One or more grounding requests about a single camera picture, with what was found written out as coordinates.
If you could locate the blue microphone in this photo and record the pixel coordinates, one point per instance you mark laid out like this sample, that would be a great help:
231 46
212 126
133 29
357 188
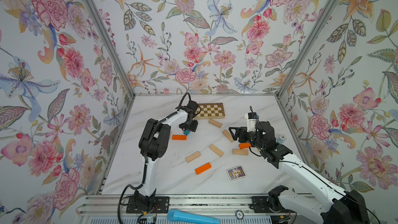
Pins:
175 215

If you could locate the wooden chessboard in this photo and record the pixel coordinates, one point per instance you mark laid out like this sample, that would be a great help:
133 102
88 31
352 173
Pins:
210 111

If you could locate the aluminium front rail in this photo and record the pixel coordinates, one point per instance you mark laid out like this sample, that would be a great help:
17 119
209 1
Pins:
211 205

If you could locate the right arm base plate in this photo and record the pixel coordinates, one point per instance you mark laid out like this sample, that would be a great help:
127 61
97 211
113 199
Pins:
260 204

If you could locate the natural block centre right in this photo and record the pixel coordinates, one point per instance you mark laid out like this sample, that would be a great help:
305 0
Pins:
227 134

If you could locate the playing card box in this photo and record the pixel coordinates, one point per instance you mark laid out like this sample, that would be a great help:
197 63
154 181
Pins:
236 173

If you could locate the natural block below chessboard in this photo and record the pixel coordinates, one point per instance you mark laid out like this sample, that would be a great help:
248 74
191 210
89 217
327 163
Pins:
215 123

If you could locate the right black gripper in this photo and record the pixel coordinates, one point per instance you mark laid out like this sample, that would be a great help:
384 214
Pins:
240 130

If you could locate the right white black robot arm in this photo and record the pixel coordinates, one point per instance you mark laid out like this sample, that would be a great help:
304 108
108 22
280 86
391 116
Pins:
330 204

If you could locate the natural block lower left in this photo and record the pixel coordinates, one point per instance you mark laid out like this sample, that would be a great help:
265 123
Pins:
193 156

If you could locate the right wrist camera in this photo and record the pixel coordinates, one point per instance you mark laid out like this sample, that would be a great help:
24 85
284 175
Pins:
251 120

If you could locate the small blue white cup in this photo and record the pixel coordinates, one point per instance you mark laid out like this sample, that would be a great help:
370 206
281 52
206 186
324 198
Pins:
281 139

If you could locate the orange block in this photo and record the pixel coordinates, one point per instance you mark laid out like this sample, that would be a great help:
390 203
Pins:
179 137
203 168
244 145

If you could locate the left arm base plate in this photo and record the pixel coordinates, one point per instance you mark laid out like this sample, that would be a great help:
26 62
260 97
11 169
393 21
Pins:
139 205

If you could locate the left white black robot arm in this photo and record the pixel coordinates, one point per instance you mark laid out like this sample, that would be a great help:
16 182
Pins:
153 145

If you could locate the orange block front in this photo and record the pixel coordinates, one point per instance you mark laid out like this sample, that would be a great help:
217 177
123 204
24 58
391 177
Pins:
203 168

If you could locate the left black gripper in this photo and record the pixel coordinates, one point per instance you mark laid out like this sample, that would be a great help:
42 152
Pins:
193 128

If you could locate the natural block lower right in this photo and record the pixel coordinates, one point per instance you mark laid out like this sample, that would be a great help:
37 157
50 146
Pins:
241 152

